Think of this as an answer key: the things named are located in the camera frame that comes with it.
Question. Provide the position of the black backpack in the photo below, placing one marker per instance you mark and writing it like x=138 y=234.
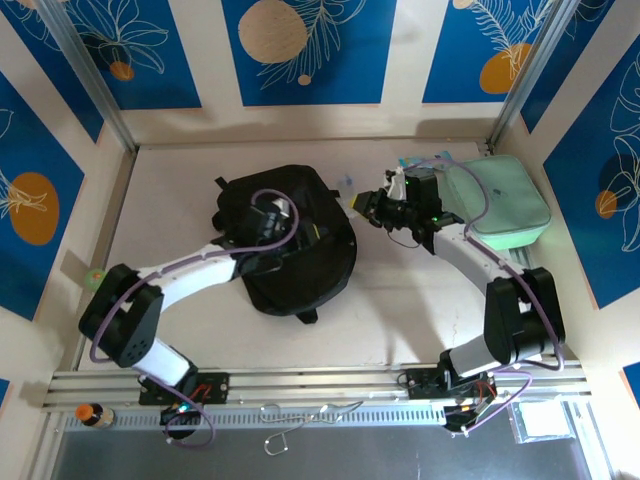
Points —
x=300 y=280

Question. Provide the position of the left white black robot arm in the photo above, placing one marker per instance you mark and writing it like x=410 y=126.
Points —
x=200 y=272

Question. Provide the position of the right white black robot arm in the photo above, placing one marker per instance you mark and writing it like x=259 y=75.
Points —
x=465 y=257

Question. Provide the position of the blue white snack packet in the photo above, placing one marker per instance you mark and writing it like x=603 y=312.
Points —
x=407 y=161

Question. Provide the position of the mint green zip pouch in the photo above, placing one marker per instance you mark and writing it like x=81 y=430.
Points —
x=510 y=200

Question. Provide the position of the small green round toy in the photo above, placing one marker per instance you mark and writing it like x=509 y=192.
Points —
x=93 y=279

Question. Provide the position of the black electronics module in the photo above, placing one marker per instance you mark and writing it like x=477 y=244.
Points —
x=180 y=416
x=465 y=417

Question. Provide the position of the dark bottle orange cap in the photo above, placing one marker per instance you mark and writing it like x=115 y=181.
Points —
x=97 y=416

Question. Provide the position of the dark grey metal sheet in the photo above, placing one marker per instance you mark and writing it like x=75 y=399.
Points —
x=400 y=460

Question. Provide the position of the small grey square box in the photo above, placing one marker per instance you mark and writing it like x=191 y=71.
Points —
x=542 y=422

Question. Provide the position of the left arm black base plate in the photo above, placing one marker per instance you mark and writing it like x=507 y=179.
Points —
x=215 y=387

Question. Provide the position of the long aluminium mounting rail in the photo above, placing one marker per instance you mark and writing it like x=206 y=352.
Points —
x=325 y=385

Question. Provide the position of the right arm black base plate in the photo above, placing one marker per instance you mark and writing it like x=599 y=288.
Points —
x=422 y=382

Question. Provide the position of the aluminium frame post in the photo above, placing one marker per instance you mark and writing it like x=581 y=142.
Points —
x=91 y=75
x=531 y=75

